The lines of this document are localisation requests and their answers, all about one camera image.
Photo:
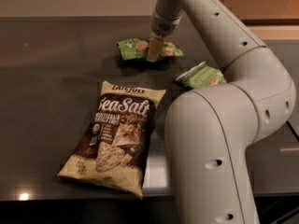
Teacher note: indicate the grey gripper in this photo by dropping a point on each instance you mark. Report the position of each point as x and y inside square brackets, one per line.
[162, 27]

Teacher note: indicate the brown Sea Salt chip bag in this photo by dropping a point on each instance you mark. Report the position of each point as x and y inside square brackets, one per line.
[114, 149]

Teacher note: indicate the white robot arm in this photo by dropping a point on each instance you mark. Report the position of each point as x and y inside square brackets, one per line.
[207, 130]

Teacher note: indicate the green rice chip bag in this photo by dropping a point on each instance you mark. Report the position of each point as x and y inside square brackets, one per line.
[135, 49]

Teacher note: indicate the green Kettle chip bag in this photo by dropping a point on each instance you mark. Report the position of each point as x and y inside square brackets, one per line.
[202, 75]

